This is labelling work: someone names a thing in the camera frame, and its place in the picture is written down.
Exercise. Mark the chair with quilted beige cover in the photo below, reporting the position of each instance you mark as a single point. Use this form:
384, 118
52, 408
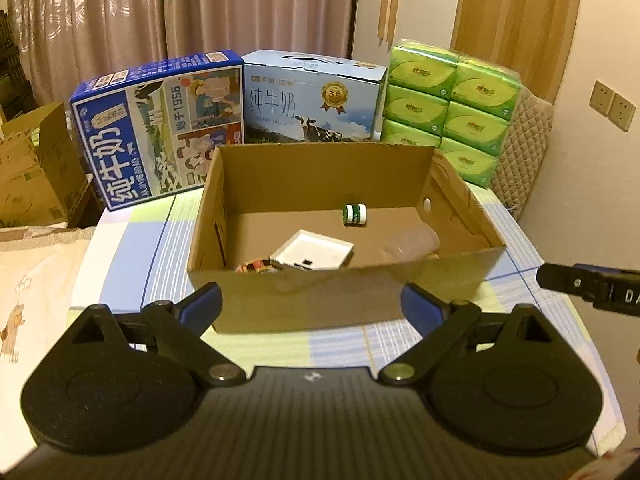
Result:
525, 150

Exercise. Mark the light blue milk carton box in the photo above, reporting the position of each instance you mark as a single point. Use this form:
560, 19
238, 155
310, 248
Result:
310, 105

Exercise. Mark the pack of green tissue packets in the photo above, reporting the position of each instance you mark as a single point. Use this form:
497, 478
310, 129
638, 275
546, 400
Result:
450, 110

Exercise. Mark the dark blue milk carton box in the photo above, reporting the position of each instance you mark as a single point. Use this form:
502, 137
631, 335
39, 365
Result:
150, 125

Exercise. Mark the small green and white bottle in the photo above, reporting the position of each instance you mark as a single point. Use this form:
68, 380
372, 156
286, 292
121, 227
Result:
355, 214

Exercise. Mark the printed brown cardboard box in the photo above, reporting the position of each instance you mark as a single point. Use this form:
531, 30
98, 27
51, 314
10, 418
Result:
25, 185

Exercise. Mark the plain brown cardboard box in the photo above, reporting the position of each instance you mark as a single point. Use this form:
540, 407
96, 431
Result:
60, 150

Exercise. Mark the clear plastic bottle cream lid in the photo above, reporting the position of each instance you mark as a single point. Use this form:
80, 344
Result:
410, 245

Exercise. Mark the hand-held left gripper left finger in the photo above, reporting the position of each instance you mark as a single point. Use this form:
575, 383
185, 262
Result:
202, 306

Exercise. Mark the pinkish brown curtain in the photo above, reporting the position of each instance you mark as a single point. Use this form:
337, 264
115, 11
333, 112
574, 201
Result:
150, 10

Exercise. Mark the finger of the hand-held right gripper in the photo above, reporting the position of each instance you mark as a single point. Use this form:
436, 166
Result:
562, 280

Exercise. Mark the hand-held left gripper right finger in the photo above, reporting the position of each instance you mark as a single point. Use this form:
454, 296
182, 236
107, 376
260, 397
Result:
421, 306

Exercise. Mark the beige wall socket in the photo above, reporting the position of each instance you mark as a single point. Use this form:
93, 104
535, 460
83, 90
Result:
599, 100
622, 112

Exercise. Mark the small toy car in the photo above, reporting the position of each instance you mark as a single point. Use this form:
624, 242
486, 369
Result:
255, 266

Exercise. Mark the white box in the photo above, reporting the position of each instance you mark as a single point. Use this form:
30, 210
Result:
312, 250

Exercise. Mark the beige printed cloth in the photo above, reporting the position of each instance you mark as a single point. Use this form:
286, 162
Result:
35, 300

